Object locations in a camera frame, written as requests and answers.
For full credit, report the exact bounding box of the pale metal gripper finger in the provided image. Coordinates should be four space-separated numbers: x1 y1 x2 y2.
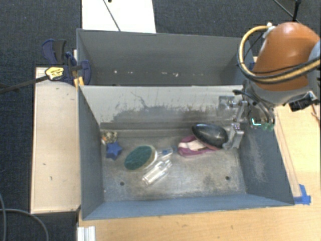
216 95 237 123
222 123 245 151

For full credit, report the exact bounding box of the black egg-shaped object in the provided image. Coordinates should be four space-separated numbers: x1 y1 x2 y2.
191 123 229 150

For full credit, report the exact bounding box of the purple and white cloth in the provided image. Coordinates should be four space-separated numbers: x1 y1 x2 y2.
177 135 219 158

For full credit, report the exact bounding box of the pale wood board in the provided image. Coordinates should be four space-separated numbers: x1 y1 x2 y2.
30 66 82 214

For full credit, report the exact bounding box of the grey metal bin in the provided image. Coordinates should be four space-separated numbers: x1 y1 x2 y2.
76 28 295 221

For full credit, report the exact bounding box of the clear bottle with blue cap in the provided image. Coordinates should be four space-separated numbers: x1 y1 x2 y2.
154 146 177 162

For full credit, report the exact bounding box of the clear plastic bottle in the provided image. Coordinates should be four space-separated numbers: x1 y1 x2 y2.
141 159 173 186

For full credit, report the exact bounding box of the brown and white spotted object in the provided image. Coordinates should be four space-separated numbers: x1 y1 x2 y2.
100 130 118 146

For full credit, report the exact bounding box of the blue star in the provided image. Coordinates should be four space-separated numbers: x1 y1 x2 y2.
105 141 124 161

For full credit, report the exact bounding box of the black cylinder on white bracket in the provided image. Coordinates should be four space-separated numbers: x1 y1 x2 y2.
288 91 317 112

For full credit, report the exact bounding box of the green and yellow round sponge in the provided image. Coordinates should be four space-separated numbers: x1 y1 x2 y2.
123 145 157 172

